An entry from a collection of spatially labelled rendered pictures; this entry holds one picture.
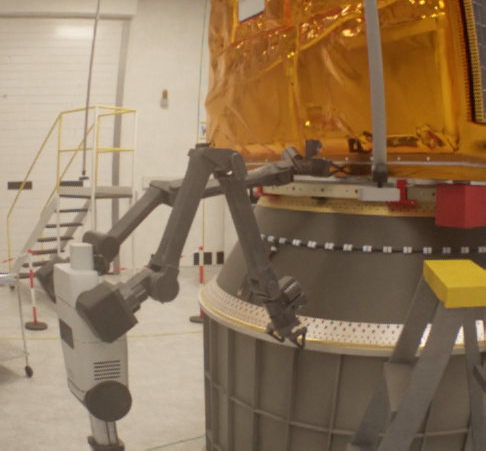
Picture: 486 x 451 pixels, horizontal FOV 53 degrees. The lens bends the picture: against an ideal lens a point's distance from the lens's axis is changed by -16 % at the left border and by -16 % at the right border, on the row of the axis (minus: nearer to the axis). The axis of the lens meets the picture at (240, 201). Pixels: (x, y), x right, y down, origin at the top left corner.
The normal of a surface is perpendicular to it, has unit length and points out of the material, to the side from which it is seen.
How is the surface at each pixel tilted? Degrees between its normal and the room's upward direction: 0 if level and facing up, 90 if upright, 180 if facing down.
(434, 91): 90
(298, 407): 90
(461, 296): 90
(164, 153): 90
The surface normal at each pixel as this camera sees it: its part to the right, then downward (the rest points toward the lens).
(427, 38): -0.83, -0.09
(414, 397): -0.18, -0.01
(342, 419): -0.51, 0.03
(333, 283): -0.53, -0.44
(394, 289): -0.34, -0.43
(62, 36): 0.47, 0.04
